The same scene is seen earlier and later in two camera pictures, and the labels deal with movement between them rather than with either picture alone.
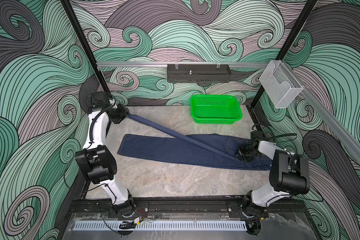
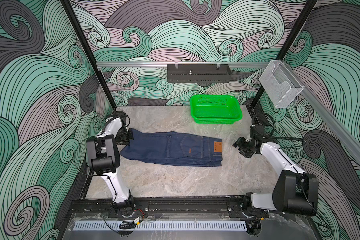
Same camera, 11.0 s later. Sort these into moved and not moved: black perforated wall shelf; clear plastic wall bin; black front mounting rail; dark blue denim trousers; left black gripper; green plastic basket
Moved: left black gripper; dark blue denim trousers
Not moved: black front mounting rail; green plastic basket; clear plastic wall bin; black perforated wall shelf
